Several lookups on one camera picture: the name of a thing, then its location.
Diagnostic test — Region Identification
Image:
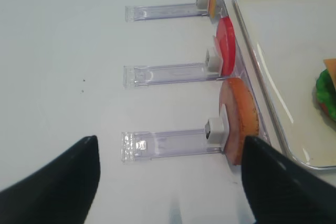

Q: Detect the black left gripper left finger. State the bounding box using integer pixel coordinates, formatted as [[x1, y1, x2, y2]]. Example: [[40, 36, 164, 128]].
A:
[[1, 135, 100, 223]]

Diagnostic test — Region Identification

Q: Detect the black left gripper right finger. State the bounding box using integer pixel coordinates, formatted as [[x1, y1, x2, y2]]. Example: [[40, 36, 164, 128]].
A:
[[241, 136, 335, 223]]

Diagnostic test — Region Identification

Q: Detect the green lettuce leaf in burger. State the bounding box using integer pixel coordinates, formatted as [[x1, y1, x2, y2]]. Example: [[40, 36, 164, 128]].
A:
[[316, 69, 335, 122]]

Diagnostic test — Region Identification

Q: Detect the yellow cheese slice on burger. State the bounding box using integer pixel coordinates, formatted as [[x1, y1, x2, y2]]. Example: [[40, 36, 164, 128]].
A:
[[323, 58, 336, 89]]

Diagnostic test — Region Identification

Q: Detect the clear pusher track tomato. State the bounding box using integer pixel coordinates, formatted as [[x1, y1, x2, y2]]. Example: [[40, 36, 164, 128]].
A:
[[123, 63, 223, 88]]

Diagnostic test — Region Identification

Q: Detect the white pusher block tomato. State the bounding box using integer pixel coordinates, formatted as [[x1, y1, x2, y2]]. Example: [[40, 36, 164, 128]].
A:
[[205, 47, 223, 74]]

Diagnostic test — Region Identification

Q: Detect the upright red tomato slice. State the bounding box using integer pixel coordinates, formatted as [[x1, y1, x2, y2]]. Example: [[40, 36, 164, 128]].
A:
[[215, 16, 236, 77]]

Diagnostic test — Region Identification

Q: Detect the clear pusher track cheese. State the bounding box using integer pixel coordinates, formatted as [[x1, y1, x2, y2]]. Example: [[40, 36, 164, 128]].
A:
[[125, 3, 209, 22]]

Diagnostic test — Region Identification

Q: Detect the white pusher block ham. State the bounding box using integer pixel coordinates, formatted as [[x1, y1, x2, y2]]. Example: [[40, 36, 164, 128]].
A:
[[205, 104, 230, 151]]

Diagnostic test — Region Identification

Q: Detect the clear pusher track ham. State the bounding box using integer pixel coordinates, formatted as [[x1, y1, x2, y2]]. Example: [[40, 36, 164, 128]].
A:
[[121, 129, 222, 163]]

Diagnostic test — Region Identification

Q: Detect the clear acrylic rack left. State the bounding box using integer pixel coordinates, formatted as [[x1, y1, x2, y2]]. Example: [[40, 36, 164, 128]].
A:
[[214, 0, 271, 145]]

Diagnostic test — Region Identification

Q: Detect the white rectangular serving tray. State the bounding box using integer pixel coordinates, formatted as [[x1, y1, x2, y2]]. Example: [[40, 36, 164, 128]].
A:
[[233, 0, 335, 170]]

